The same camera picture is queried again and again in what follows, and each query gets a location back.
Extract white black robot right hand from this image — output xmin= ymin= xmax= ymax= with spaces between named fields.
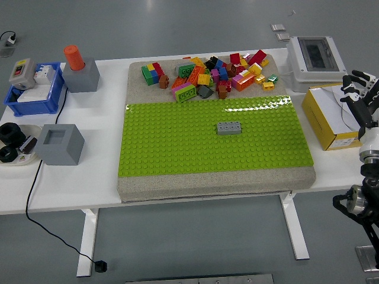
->
xmin=339 ymin=69 xmax=379 ymax=156

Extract grey building brick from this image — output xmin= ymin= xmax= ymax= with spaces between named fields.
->
xmin=216 ymin=121 xmax=242 ymax=136

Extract large orange brick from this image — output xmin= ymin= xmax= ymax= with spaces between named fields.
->
xmin=236 ymin=72 xmax=256 ymax=92

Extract long red brick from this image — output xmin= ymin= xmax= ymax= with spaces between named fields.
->
xmin=248 ymin=49 xmax=267 ymax=66

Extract dark grey slope brick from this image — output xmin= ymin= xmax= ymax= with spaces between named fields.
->
xmin=197 ymin=85 xmax=214 ymax=99

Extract lime green brick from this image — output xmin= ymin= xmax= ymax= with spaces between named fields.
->
xmin=174 ymin=85 xmax=198 ymax=104

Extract yellow orange brick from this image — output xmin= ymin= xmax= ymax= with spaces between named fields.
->
xmin=189 ymin=56 xmax=207 ymax=69

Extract green studded baseplate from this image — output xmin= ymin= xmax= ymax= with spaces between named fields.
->
xmin=117 ymin=94 xmax=315 ymax=179

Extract grey brick green studs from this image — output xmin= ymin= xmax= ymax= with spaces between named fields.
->
xmin=174 ymin=63 xmax=195 ymax=78

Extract long metal floor plate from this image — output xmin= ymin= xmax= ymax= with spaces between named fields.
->
xmin=124 ymin=273 xmax=275 ymax=284

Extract white plate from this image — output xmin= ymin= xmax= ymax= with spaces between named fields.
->
xmin=0 ymin=124 xmax=44 ymax=168

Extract yellow cardboard box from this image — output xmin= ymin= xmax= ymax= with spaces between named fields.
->
xmin=301 ymin=83 xmax=364 ymax=151

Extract white electrical distribution box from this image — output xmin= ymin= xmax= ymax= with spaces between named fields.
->
xmin=285 ymin=35 xmax=347 ymax=93

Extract white table leg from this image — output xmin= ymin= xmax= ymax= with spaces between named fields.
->
xmin=76 ymin=208 xmax=99 ymax=278
xmin=280 ymin=192 xmax=310 ymax=261

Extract metal floor box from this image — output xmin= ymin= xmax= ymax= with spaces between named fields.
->
xmin=355 ymin=245 xmax=379 ymax=272

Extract grey-brown mat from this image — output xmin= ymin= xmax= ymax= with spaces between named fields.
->
xmin=117 ymin=52 xmax=317 ymax=204

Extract grey block round hole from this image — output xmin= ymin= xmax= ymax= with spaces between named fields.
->
xmin=61 ymin=57 xmax=101 ymax=94

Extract orange cylinder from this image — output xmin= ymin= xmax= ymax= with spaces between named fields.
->
xmin=63 ymin=44 xmax=86 ymax=72

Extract grey block square recess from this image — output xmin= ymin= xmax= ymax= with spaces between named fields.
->
xmin=34 ymin=123 xmax=86 ymax=166

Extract white circuit breaker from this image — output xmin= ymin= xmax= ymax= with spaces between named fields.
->
xmin=33 ymin=64 xmax=57 ymax=86

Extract blue plastic bin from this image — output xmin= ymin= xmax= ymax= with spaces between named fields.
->
xmin=2 ymin=61 xmax=65 ymax=117

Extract small brown block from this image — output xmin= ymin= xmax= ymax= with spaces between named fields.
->
xmin=19 ymin=135 xmax=38 ymax=154

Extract large black nut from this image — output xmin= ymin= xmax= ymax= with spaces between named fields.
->
xmin=0 ymin=122 xmax=27 ymax=146

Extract small black nut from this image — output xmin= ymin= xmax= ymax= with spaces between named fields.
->
xmin=0 ymin=146 xmax=19 ymax=163

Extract white floor socket plug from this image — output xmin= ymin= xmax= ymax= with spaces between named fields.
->
xmin=0 ymin=31 xmax=18 ymax=46

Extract black power cord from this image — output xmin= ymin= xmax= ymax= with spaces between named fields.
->
xmin=25 ymin=85 xmax=97 ymax=264

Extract grey switch box red button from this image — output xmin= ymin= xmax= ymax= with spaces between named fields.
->
xmin=8 ymin=58 xmax=37 ymax=89

